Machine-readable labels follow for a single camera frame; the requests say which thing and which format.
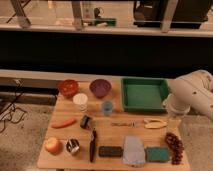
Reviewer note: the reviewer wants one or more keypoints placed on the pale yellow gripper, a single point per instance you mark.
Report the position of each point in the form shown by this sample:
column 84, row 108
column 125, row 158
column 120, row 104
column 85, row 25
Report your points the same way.
column 173, row 124

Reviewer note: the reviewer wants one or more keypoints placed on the teal green sponge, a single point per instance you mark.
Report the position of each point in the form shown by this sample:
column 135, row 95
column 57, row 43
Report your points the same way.
column 157, row 154

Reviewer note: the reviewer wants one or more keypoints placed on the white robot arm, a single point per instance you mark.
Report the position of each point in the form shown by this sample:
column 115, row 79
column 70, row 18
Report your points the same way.
column 193, row 90

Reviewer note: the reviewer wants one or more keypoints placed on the purple bowl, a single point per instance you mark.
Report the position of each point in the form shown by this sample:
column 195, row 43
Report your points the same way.
column 100, row 87

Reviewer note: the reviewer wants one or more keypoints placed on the red bowl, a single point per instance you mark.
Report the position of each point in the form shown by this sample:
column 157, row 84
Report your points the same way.
column 68, row 88

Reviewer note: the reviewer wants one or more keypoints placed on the dark red grape bunch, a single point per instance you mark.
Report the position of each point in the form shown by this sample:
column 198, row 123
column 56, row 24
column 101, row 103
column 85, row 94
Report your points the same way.
column 176, row 145

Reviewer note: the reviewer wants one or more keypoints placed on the yellow banana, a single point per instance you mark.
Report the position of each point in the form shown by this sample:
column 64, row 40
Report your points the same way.
column 154, row 123

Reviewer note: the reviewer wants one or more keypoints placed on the green plastic tray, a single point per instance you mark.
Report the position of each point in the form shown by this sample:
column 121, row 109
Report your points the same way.
column 144, row 94

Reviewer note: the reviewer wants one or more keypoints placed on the light blue cloth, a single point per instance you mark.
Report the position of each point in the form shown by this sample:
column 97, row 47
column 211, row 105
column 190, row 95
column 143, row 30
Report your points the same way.
column 133, row 152

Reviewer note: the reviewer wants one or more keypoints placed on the small blue cup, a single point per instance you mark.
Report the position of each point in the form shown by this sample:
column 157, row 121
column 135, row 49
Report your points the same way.
column 107, row 108

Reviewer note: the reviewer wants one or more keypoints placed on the dark rectangular block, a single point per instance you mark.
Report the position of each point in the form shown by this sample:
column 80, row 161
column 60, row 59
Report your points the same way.
column 110, row 151

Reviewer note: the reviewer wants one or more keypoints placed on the small black can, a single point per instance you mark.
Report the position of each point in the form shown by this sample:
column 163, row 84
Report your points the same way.
column 86, row 122

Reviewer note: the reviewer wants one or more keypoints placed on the white paper cup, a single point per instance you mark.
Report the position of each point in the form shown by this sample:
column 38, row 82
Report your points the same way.
column 80, row 100

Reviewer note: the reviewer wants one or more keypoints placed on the silver metal cup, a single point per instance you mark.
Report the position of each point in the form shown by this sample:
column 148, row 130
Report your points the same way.
column 72, row 146

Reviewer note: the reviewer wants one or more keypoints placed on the orange carrot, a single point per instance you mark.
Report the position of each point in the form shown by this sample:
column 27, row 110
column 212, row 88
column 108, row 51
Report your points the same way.
column 63, row 124

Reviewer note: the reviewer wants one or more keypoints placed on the red apple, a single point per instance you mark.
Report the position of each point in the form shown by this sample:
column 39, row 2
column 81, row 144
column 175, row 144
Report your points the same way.
column 53, row 145

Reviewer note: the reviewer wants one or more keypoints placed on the green box in background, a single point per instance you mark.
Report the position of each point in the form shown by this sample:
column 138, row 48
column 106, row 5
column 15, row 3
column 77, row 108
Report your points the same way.
column 105, row 21

